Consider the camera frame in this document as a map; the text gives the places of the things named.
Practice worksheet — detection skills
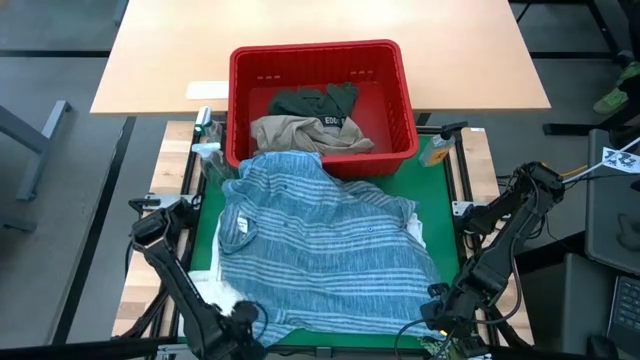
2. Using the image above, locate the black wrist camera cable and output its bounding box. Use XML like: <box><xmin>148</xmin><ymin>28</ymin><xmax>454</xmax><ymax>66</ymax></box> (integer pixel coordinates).
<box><xmin>393</xmin><ymin>318</ymin><xmax>432</xmax><ymax>360</ymax></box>
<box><xmin>252</xmin><ymin>301</ymin><xmax>270</xmax><ymax>341</ymax></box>

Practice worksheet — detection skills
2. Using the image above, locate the beige garment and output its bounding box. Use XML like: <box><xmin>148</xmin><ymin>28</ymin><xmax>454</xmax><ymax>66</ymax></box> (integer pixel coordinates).
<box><xmin>249</xmin><ymin>114</ymin><xmax>375</xmax><ymax>156</ymax></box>

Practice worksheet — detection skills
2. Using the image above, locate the green table mat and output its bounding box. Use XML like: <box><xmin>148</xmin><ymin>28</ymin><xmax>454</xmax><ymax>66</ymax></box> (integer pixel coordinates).
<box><xmin>177</xmin><ymin>134</ymin><xmax>474</xmax><ymax>351</ymax></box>

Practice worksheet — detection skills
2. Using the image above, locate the person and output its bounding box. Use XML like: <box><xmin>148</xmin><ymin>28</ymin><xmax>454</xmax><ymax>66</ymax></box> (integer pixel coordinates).
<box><xmin>592</xmin><ymin>49</ymin><xmax>640</xmax><ymax>117</ymax></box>

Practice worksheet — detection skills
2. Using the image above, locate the black left wrist camera cable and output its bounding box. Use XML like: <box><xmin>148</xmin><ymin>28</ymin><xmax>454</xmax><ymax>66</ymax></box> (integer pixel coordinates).
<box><xmin>252</xmin><ymin>301</ymin><xmax>270</xmax><ymax>341</ymax></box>

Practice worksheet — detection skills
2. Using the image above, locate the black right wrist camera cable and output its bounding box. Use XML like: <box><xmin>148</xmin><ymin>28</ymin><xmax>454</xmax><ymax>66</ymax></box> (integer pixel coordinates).
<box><xmin>393</xmin><ymin>318</ymin><xmax>432</xmax><ymax>360</ymax></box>

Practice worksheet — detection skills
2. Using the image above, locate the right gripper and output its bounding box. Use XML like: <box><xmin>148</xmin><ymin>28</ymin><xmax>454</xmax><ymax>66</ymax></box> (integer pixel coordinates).
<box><xmin>422</xmin><ymin>282</ymin><xmax>490</xmax><ymax>357</ymax></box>

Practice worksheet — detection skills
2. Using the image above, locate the white canvas tote bag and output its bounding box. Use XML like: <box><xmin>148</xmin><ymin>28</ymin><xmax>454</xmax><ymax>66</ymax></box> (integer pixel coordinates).
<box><xmin>185</xmin><ymin>219</ymin><xmax>237</xmax><ymax>321</ymax></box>

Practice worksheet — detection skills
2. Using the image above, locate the yellow power plug cable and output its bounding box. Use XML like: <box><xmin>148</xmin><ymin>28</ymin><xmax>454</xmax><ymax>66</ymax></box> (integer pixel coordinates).
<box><xmin>562</xmin><ymin>163</ymin><xmax>591</xmax><ymax>179</ymax></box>

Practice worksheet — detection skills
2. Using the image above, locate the black computer mouse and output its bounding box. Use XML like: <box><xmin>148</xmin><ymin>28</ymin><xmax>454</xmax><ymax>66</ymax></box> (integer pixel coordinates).
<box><xmin>587</xmin><ymin>333</ymin><xmax>620</xmax><ymax>360</ymax></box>

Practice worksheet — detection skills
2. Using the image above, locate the white paper fiducial tag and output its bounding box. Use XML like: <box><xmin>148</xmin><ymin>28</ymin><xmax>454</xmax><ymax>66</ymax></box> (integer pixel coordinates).
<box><xmin>601</xmin><ymin>146</ymin><xmax>640</xmax><ymax>175</ymax></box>

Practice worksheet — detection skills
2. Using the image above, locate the grey metal table leg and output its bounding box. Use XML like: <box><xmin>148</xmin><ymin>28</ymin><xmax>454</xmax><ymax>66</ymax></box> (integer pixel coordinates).
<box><xmin>0</xmin><ymin>99</ymin><xmax>72</xmax><ymax>202</ymax></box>

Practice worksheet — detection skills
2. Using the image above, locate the dark keyboard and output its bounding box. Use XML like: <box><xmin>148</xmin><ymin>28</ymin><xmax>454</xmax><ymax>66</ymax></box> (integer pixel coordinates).
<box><xmin>606</xmin><ymin>274</ymin><xmax>640</xmax><ymax>346</ymax></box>

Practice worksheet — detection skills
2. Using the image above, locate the silver camera mount bar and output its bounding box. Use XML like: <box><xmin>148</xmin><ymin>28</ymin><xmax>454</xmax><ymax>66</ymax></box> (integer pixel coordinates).
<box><xmin>154</xmin><ymin>342</ymin><xmax>494</xmax><ymax>360</ymax></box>

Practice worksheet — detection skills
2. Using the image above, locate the dark green garment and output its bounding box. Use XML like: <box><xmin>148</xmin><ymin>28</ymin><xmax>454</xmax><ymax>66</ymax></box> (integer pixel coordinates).
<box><xmin>268</xmin><ymin>82</ymin><xmax>360</xmax><ymax>132</ymax></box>

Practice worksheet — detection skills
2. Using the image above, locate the grey cabinet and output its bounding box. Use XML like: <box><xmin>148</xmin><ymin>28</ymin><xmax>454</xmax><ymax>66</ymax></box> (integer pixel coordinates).
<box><xmin>584</xmin><ymin>128</ymin><xmax>640</xmax><ymax>276</ymax></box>

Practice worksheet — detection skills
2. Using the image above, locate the white linen shirt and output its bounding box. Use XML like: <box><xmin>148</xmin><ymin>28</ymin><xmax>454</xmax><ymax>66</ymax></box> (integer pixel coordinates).
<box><xmin>407</xmin><ymin>213</ymin><xmax>428</xmax><ymax>249</ymax></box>

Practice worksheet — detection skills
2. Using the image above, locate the light blue garment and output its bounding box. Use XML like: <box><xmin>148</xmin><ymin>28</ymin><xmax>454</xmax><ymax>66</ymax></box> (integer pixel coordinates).
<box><xmin>218</xmin><ymin>149</ymin><xmax>444</xmax><ymax>347</ymax></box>

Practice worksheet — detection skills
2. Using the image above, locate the white cable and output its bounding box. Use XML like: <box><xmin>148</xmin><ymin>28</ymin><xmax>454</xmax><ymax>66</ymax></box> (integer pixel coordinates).
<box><xmin>562</xmin><ymin>135</ymin><xmax>640</xmax><ymax>185</ymax></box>

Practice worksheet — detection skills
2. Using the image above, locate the clear spray bottle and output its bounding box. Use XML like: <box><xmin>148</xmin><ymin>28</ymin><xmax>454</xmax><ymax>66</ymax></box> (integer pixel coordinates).
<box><xmin>191</xmin><ymin>142</ymin><xmax>236</xmax><ymax>189</ymax></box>

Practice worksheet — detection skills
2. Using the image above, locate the red plastic laundry bin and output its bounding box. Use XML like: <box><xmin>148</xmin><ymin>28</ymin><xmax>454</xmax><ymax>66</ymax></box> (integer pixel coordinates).
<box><xmin>225</xmin><ymin>39</ymin><xmax>420</xmax><ymax>180</ymax></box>

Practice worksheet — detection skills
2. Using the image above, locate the black aluminium table frame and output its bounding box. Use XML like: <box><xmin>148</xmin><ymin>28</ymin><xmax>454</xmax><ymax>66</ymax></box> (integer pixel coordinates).
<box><xmin>112</xmin><ymin>117</ymin><xmax>534</xmax><ymax>360</ymax></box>

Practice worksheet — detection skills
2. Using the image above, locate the light wooden desk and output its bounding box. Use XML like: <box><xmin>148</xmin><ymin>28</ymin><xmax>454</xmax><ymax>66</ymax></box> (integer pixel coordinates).
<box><xmin>89</xmin><ymin>0</ymin><xmax>551</xmax><ymax>117</ymax></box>

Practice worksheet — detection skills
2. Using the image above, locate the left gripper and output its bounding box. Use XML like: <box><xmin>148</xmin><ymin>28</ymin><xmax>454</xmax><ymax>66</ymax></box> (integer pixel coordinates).
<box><xmin>214</xmin><ymin>299</ymin><xmax>269</xmax><ymax>360</ymax></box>

